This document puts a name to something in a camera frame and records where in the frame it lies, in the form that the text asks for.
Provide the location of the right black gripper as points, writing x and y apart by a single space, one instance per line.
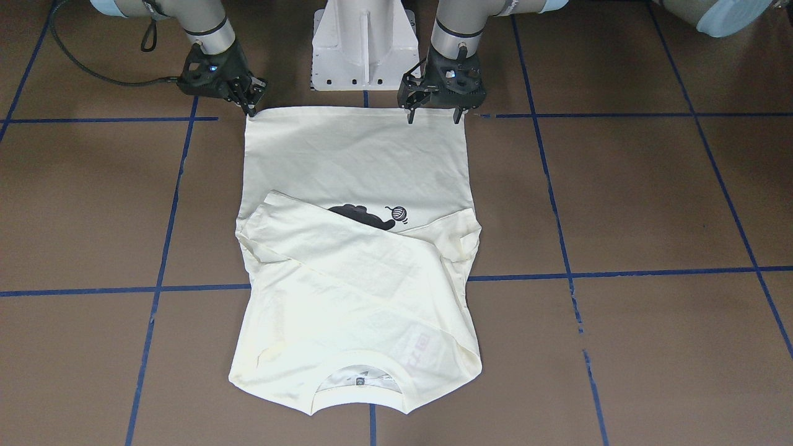
236 70

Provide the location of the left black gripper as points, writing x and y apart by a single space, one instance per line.
414 94

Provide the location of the cream long-sleeve printed shirt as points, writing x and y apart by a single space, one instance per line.
358 232

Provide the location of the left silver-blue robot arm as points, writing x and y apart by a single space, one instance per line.
600 59

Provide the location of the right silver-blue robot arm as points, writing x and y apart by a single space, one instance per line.
203 22

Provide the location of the white pedestal column with base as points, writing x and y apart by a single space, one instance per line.
363 45

